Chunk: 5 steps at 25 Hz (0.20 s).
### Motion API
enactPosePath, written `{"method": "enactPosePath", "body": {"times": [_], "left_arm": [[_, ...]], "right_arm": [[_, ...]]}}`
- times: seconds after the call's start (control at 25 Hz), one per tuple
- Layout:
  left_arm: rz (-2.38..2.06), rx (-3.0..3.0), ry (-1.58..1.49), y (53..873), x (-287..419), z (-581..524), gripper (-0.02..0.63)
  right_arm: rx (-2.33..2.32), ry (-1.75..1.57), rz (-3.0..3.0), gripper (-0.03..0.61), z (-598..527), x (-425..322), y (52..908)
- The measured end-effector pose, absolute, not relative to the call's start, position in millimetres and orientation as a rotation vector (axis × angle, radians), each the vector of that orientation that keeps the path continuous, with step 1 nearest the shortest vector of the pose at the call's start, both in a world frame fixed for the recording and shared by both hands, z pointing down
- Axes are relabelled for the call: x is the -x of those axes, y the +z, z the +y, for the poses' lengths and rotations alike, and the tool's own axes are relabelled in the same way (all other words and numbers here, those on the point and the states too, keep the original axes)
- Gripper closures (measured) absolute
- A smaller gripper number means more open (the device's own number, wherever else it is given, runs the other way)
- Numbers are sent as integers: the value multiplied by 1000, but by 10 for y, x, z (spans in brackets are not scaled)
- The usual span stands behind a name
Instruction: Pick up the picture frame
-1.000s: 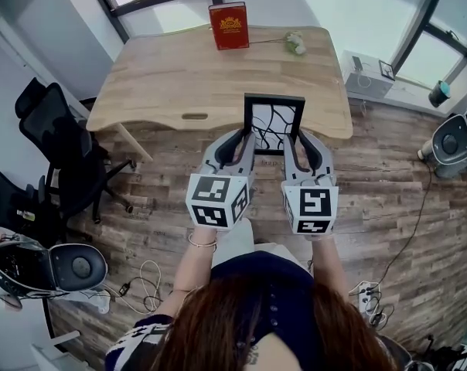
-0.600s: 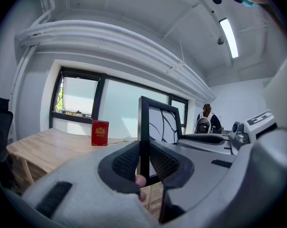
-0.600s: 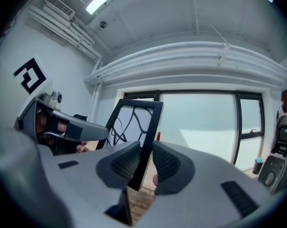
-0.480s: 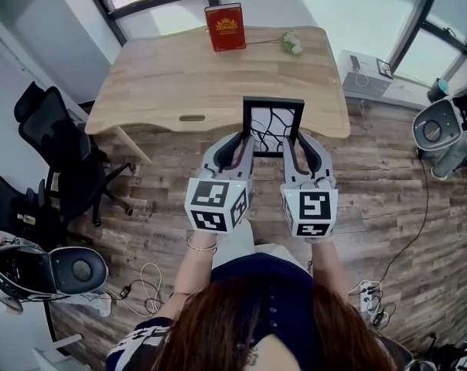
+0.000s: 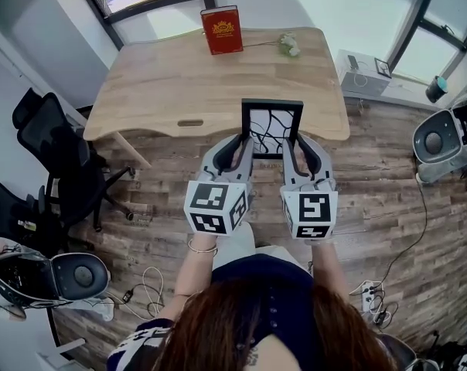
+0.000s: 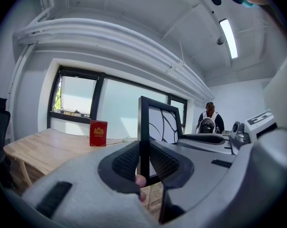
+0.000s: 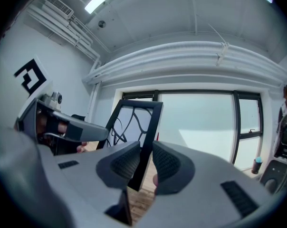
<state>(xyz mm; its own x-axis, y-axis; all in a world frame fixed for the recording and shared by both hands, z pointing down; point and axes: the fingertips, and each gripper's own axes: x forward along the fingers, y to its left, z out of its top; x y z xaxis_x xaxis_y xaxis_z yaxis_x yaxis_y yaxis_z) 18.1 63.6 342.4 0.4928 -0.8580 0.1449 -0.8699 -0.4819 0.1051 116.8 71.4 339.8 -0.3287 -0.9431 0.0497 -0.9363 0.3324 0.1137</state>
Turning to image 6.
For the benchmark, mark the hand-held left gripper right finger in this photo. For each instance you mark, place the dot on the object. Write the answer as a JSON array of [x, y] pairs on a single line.
[[205, 179]]

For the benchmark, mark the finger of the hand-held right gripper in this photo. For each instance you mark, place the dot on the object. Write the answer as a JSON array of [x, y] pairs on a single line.
[[205, 146]]

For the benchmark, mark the grey black backpack device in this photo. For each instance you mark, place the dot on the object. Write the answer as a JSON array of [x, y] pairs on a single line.
[[207, 126]]

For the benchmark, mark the black framed window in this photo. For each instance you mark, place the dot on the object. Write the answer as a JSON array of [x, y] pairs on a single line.
[[99, 96]]

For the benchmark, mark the round ceiling sensor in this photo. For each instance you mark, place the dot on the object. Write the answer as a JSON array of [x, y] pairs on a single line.
[[220, 41]]

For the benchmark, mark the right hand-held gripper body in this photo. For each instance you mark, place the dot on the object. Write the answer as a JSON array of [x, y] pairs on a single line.
[[243, 134]]

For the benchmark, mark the white ceiling pipe bundle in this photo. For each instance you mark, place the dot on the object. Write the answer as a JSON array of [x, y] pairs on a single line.
[[110, 39]]

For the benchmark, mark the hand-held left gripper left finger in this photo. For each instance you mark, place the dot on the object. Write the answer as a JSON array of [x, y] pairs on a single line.
[[86, 174]]

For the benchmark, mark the black picture frame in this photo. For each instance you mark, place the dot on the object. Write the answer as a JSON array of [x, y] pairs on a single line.
[[143, 117]]

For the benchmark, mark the red hardcover book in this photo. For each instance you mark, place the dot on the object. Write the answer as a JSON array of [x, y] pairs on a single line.
[[98, 133]]

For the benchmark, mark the person's left hand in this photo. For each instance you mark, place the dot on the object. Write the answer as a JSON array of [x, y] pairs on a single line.
[[141, 181]]

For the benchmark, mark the wooden desk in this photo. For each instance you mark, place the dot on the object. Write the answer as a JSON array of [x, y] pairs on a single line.
[[46, 146]]

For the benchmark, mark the white artificial flower sprig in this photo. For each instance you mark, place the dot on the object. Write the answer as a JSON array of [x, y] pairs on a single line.
[[125, 139]]

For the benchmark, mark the long ceiling light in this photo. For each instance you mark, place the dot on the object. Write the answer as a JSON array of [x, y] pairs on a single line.
[[229, 38]]

